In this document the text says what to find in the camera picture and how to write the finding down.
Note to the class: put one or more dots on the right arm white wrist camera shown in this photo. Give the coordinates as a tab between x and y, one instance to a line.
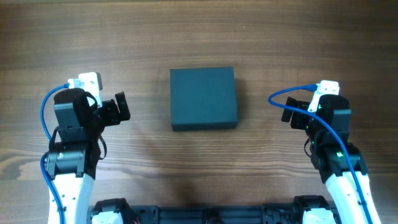
325	87

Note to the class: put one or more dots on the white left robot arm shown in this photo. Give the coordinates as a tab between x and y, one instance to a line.
75	147

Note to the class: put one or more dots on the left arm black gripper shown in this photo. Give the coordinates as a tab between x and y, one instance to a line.
112	111

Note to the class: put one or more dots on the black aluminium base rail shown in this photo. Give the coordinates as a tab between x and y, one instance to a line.
303	209

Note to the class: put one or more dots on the left arm white wrist camera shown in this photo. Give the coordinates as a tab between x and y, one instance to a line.
90	82

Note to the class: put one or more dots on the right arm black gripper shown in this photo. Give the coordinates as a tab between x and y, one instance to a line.
299	113

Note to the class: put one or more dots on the arm white wrist camera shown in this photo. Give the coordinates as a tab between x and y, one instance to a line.
90	82
325	87

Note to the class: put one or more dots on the dark green box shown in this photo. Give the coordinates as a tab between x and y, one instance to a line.
203	99

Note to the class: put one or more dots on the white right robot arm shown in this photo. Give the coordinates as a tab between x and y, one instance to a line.
344	174

